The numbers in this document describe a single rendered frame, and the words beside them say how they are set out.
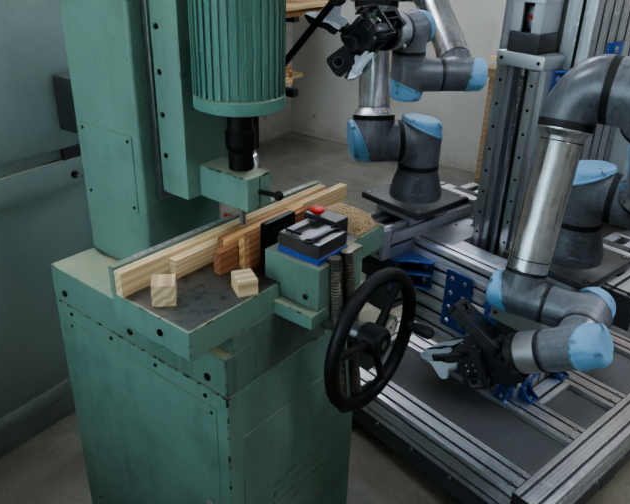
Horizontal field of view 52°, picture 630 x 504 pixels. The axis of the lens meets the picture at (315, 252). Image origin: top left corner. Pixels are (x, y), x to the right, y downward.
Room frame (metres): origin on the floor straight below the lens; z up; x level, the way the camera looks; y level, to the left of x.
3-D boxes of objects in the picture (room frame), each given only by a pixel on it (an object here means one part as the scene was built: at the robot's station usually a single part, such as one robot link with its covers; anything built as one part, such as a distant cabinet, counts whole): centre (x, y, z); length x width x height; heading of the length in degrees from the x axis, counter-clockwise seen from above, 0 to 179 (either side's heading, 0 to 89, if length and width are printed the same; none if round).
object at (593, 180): (1.40, -0.62, 0.98); 0.13 x 0.12 x 0.14; 56
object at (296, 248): (1.12, 0.00, 0.99); 0.13 x 0.11 x 0.06; 142
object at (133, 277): (1.24, 0.17, 0.93); 0.60 x 0.02 x 0.05; 142
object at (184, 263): (1.30, 0.10, 0.92); 0.55 x 0.02 x 0.04; 142
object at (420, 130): (1.77, -0.28, 0.98); 0.13 x 0.12 x 0.14; 98
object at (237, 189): (1.24, 0.17, 1.03); 0.14 x 0.07 x 0.09; 52
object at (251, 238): (1.20, 0.07, 0.94); 0.20 x 0.01 x 0.08; 142
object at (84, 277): (1.31, 0.25, 0.76); 0.57 x 0.45 x 0.09; 52
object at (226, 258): (1.19, 0.12, 0.92); 0.23 x 0.02 x 0.05; 142
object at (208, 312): (1.16, 0.07, 0.87); 0.61 x 0.30 x 0.06; 142
